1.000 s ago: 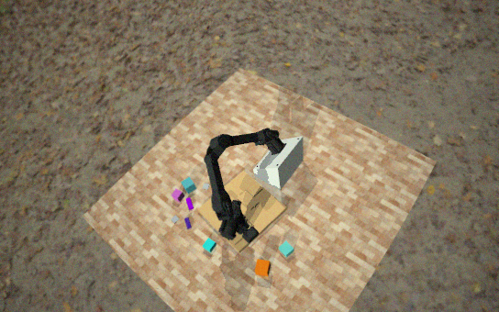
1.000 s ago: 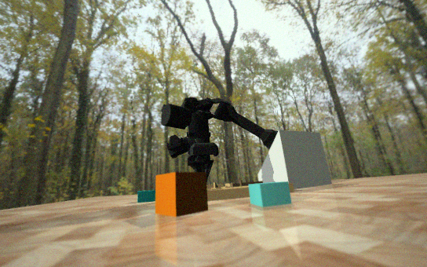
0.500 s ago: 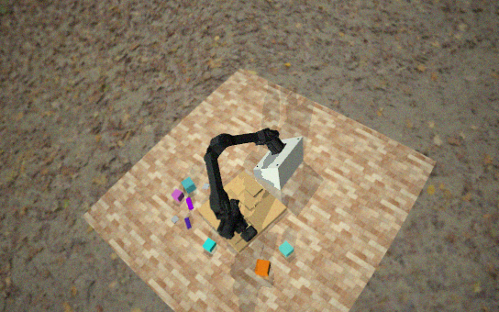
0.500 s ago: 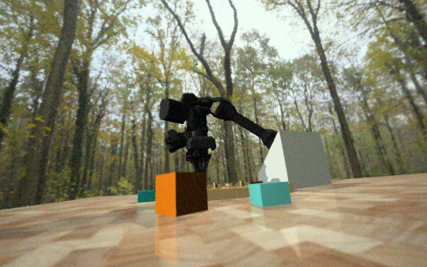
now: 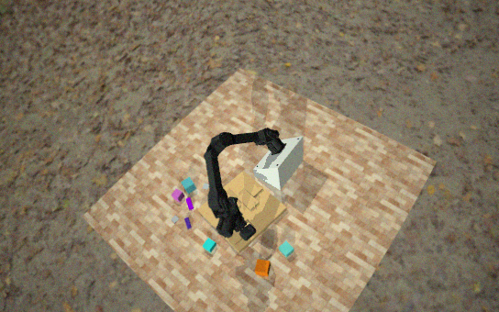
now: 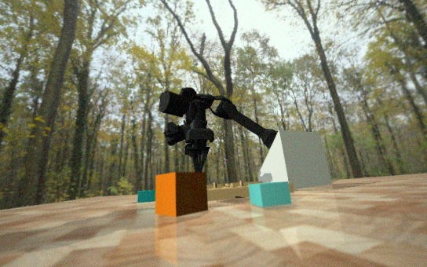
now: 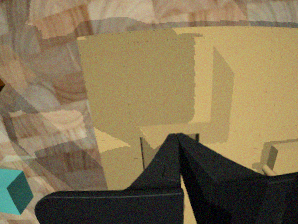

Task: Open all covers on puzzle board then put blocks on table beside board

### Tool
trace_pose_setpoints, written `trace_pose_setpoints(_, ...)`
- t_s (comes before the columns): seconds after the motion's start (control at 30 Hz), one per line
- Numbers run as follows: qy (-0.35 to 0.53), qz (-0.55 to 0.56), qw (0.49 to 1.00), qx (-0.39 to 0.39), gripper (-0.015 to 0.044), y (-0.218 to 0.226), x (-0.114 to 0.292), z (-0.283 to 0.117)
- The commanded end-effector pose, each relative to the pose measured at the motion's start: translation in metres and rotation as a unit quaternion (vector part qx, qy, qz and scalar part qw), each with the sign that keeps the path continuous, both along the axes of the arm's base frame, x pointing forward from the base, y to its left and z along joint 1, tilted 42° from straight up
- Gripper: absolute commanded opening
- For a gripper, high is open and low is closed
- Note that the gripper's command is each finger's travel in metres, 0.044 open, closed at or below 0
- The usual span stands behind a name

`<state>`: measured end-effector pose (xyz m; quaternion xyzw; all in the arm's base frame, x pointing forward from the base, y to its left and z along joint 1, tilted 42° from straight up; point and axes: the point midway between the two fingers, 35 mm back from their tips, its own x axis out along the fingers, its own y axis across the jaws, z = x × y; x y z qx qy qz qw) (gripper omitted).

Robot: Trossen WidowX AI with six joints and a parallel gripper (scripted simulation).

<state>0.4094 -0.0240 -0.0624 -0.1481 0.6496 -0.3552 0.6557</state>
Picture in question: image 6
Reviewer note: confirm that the orange-brown block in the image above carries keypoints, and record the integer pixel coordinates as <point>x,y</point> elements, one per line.
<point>179,194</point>

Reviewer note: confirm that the teal square block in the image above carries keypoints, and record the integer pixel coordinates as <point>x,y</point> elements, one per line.
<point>270,194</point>

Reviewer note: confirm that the cyan cube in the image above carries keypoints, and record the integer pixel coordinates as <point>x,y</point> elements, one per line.
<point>146,196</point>

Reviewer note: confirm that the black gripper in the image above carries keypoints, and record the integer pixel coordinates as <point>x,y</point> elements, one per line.
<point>197,136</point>

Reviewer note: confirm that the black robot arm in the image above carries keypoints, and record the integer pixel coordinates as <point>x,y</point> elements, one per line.
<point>190,103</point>

